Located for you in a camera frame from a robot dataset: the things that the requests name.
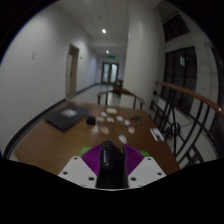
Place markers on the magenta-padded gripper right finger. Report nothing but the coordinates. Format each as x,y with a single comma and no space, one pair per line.
146,170

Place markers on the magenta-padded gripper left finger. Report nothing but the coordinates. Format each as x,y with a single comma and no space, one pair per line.
75,170

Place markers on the black computer mouse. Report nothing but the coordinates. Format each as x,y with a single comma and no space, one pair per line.
111,166

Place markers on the green mouse pad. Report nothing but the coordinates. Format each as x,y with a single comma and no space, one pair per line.
85,150

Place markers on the white printed booklet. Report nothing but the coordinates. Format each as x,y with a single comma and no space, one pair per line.
157,134

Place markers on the small white card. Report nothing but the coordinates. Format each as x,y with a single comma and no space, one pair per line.
122,139

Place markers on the small black box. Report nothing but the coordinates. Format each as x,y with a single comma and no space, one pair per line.
91,120

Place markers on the dark grey closed laptop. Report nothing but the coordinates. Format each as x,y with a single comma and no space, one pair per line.
68,116

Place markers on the white rectangular card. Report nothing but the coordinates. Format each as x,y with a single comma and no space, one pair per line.
111,110

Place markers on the wooden armchair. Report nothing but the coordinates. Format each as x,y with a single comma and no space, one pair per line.
121,91

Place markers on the wood-topped black metal railing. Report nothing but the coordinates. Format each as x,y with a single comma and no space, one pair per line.
186,93

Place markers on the tall dark window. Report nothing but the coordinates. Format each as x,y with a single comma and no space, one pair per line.
181,80

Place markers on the pale side door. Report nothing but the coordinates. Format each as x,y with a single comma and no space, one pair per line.
73,70

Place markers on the glazed double door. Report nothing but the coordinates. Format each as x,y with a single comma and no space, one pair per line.
110,72

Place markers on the green exit sign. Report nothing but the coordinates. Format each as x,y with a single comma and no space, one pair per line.
111,57

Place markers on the round ceiling light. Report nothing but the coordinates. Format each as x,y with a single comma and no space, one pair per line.
107,51
104,30

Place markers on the small dark transom window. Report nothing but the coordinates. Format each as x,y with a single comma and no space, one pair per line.
176,26

